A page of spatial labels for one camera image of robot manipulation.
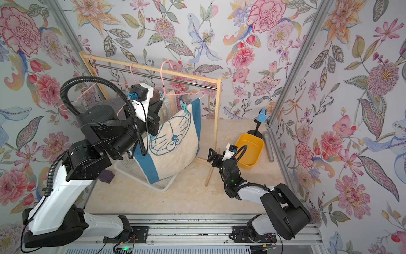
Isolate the cream blue cartoon towel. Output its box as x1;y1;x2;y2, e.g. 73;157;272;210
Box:
134;99;202;184

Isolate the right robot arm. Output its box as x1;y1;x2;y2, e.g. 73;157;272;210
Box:
207;145;311;242

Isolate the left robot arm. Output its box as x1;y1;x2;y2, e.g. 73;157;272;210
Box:
20;76;162;254

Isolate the pastel striped bunny towel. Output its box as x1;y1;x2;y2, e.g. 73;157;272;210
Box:
158;91;178;126

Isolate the yellow plastic bin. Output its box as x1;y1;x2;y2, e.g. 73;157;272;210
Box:
236;133;265;169

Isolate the grey terry towel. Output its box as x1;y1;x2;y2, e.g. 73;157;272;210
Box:
94;97;125;112

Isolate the silver metal cylinder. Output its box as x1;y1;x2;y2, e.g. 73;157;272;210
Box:
263;131;274;163

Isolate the white perforated plastic basket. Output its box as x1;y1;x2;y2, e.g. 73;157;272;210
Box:
114;157;178;193

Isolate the black stand blue knob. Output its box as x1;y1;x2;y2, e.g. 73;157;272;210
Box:
247;108;267;139

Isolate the wooden clothes rack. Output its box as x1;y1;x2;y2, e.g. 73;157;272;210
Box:
78;51;223;187

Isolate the purple cube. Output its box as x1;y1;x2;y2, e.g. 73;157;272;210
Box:
98;169;115;184

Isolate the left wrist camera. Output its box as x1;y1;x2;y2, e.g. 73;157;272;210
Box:
129;83;153;123

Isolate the metal linear rail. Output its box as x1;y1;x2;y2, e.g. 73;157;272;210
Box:
50;213;327;254

